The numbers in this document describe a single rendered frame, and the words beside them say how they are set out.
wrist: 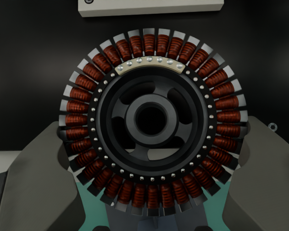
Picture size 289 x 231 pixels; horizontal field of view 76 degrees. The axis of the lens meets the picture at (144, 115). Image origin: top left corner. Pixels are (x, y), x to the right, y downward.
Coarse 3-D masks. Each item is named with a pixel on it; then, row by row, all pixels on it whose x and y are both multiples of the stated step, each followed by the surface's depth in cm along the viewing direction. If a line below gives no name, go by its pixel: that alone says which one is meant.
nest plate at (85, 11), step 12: (84, 0) 19; (96, 0) 19; (108, 0) 19; (120, 0) 19; (132, 0) 19; (144, 0) 19; (156, 0) 19; (168, 0) 19; (180, 0) 19; (192, 0) 19; (204, 0) 19; (216, 0) 19; (84, 12) 20; (96, 12) 20; (108, 12) 20; (120, 12) 20; (132, 12) 20; (144, 12) 20; (156, 12) 20; (168, 12) 20
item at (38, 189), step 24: (48, 144) 10; (24, 168) 8; (48, 168) 8; (24, 192) 7; (48, 192) 7; (72, 192) 7; (0, 216) 6; (24, 216) 6; (48, 216) 6; (72, 216) 7
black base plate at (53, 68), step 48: (0, 0) 21; (48, 0) 21; (240, 0) 20; (288, 0) 20; (0, 48) 21; (48, 48) 20; (240, 48) 19; (288, 48) 19; (0, 96) 20; (48, 96) 20; (288, 96) 19; (0, 144) 20
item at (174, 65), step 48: (96, 48) 12; (144, 48) 11; (192, 48) 11; (96, 96) 11; (144, 96) 12; (192, 96) 12; (240, 96) 11; (96, 144) 11; (144, 144) 12; (192, 144) 12; (240, 144) 11; (96, 192) 11; (144, 192) 10; (192, 192) 10
